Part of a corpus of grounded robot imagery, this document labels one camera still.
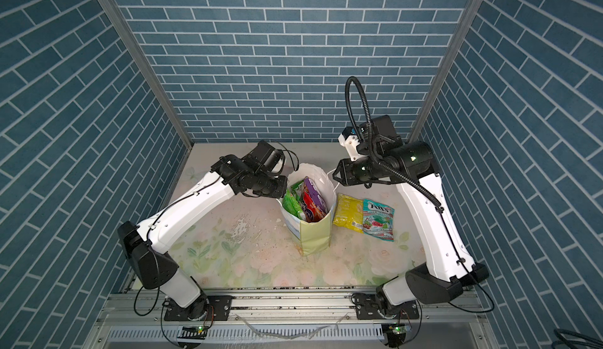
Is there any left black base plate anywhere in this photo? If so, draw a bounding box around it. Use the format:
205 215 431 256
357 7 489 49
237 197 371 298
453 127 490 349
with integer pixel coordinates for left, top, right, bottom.
163 294 232 322

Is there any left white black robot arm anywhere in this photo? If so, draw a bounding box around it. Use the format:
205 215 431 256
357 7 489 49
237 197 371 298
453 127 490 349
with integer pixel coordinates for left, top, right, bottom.
117 151 287 309

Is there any aluminium mounting rail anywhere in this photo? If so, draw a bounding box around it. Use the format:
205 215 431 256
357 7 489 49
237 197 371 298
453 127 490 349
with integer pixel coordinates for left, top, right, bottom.
84 288 497 348

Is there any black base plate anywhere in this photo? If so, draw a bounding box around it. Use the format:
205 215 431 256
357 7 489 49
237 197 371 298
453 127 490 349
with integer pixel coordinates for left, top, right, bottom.
350 293 420 320
163 294 232 322

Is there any purple Fox's candy packet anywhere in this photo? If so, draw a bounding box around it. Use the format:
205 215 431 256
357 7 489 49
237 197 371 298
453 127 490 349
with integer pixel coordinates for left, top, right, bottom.
303 177 328 222

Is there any floral paper gift bag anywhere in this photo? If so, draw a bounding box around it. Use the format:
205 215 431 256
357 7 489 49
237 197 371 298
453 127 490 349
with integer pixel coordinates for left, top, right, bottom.
278 163 337 256

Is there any yellow snack packet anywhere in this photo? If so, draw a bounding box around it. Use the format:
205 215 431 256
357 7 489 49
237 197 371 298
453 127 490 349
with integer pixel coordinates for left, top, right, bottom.
333 193 364 234

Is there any red snack packet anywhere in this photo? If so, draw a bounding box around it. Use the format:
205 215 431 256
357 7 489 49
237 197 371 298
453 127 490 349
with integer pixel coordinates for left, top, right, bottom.
300 192 328 223

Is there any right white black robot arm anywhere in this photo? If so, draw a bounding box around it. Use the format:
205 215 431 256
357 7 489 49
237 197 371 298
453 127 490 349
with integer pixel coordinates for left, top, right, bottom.
333 135 489 314

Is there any bright green snack packet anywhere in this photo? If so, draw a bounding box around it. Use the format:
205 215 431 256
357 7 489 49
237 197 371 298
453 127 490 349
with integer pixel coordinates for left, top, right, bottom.
282 188 306 221

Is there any controller board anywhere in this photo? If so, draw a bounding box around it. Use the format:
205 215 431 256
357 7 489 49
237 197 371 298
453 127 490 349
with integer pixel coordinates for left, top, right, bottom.
177 326 207 349
382 324 408 348

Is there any right controller board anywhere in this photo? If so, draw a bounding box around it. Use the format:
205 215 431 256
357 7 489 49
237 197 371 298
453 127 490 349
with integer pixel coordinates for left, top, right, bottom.
382 324 408 348

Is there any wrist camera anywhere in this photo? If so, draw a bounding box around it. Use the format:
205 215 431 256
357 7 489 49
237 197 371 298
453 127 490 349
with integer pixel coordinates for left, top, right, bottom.
338 126 367 162
245 140 286 176

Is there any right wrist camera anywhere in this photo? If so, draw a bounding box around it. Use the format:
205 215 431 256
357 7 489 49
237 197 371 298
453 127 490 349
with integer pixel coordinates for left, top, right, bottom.
338 126 367 162

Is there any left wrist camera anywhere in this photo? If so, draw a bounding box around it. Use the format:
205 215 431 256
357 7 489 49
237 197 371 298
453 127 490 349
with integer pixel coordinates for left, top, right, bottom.
245 140 286 176

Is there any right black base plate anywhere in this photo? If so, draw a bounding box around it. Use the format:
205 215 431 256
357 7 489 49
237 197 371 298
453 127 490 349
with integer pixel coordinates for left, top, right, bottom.
350 293 420 320

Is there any teal Fox's candy packet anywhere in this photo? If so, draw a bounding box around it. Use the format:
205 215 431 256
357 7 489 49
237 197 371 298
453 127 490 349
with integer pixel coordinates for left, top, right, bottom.
362 199 395 242

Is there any left controller board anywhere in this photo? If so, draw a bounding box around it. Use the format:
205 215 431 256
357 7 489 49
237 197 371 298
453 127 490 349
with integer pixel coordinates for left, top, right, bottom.
177 326 207 349

